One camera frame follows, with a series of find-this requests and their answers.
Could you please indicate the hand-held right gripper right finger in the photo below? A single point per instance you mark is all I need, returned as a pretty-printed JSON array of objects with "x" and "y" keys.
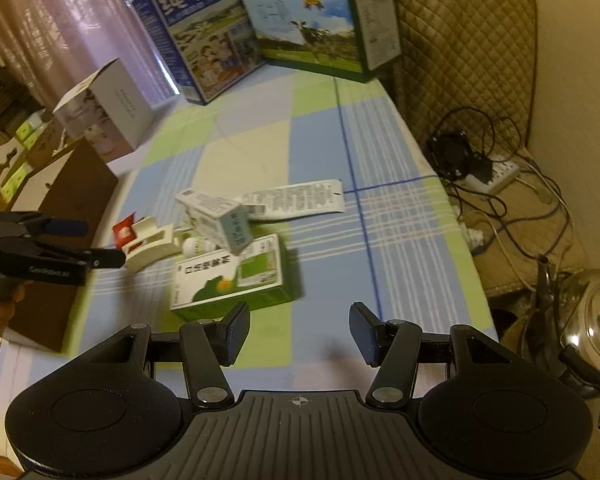
[{"x": 362, "y": 332}]

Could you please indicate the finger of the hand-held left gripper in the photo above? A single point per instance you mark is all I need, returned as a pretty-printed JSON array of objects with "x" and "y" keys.
[
  {"x": 105, "y": 258},
  {"x": 67, "y": 226}
]

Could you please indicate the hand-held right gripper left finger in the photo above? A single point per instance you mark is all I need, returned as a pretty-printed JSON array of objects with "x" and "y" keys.
[{"x": 237, "y": 332}]

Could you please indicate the red snack packet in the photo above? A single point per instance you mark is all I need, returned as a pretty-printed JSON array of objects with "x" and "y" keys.
[{"x": 124, "y": 231}]

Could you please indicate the brown cardboard box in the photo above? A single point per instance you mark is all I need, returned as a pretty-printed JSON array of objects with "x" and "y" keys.
[{"x": 70, "y": 185}]

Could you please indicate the white plastic holder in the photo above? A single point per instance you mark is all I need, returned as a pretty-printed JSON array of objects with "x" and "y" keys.
[{"x": 152, "y": 250}]

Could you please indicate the small white bottle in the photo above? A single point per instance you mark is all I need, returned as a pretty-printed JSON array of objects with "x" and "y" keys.
[{"x": 196, "y": 246}]

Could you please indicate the white green medicine box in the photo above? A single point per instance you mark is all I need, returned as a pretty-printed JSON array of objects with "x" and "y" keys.
[{"x": 215, "y": 212}]

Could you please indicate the white ointment tube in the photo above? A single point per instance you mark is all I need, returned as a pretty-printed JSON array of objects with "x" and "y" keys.
[{"x": 295, "y": 199}]

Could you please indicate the person's left hand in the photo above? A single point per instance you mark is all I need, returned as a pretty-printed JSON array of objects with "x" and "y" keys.
[{"x": 10, "y": 306}]

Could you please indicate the stack of green tissue packs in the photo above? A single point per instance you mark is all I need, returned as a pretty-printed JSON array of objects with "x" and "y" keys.
[{"x": 27, "y": 132}]

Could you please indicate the white humidifier box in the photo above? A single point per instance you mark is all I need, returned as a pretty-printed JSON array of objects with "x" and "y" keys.
[{"x": 120, "y": 105}]

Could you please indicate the white plug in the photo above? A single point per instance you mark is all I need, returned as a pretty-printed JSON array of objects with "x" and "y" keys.
[{"x": 473, "y": 238}]

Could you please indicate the checked tablecloth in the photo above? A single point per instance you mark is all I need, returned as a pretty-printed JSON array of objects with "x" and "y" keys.
[{"x": 330, "y": 160}]

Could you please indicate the black power adapter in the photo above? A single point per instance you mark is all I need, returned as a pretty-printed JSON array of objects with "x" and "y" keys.
[{"x": 452, "y": 149}]

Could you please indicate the white power strip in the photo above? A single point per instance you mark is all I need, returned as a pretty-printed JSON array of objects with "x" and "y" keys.
[{"x": 504, "y": 175}]

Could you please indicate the pink curtain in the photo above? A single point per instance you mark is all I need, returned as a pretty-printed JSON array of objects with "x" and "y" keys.
[{"x": 70, "y": 10}]

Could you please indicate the steel kettle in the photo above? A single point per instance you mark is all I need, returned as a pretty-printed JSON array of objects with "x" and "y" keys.
[{"x": 590, "y": 310}]

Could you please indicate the blue milk carton case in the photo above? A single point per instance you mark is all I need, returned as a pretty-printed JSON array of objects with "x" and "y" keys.
[{"x": 195, "y": 35}]

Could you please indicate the green cow milk case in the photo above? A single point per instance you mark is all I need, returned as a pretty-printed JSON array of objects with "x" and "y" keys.
[{"x": 305, "y": 20}]

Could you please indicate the beige quilted chair cover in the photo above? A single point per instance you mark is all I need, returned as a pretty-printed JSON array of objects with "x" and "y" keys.
[{"x": 455, "y": 35}]

